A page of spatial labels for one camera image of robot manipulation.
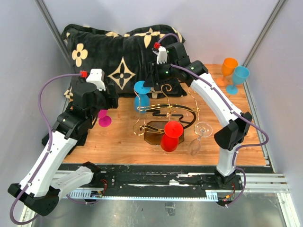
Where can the gold wire wine glass rack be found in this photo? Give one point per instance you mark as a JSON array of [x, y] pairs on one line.
[[154, 130]]

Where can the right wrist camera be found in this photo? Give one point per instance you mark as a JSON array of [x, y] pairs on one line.
[[161, 53]]

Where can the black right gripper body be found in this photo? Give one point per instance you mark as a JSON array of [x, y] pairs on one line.
[[166, 73]]

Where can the orange plastic wine glass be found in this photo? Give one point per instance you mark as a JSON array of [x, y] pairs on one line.
[[228, 67]]

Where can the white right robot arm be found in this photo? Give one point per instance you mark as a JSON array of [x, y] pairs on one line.
[[173, 62]]

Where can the black floral pattern pillow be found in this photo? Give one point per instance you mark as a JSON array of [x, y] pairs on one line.
[[123, 58]]

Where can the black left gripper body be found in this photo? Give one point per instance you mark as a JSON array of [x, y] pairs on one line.
[[104, 101]]

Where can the black cloth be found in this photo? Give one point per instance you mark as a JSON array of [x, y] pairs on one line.
[[80, 142]]

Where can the clear glass wine glass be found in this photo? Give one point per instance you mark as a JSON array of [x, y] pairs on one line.
[[202, 130]]

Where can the red plastic wine glass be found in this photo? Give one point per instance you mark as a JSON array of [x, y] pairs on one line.
[[173, 130]]

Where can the magenta plastic wine glass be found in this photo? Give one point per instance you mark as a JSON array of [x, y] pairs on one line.
[[103, 119]]

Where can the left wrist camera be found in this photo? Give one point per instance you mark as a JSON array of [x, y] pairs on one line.
[[94, 80]]

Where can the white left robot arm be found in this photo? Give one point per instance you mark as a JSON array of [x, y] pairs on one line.
[[38, 190]]

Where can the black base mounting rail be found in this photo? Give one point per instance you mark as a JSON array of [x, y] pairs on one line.
[[178, 183]]

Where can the light blue plastic wine glass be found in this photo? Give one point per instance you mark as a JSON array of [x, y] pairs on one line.
[[239, 76]]

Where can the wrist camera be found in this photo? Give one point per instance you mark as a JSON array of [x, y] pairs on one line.
[[161, 53], [94, 80]]

